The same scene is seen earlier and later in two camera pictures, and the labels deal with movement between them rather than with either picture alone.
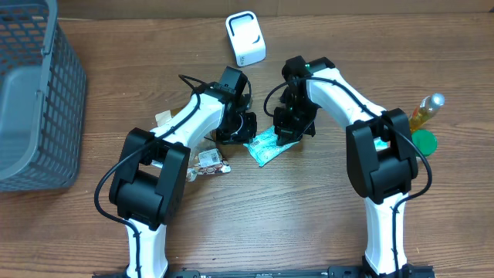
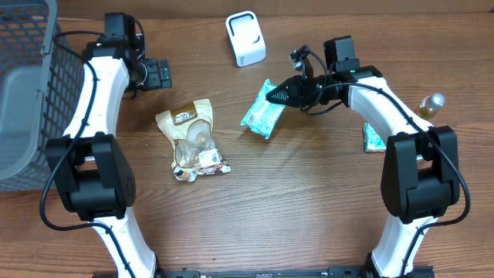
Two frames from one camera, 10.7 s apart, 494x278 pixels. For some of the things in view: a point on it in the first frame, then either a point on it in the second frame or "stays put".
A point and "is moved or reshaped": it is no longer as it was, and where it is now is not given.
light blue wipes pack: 264,147 is moved or reshaped
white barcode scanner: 246,37 stays put
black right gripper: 289,132 -> 296,86
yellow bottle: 428,106 stays put
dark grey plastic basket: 42,99 stays put
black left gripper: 248,135 -> 156,80
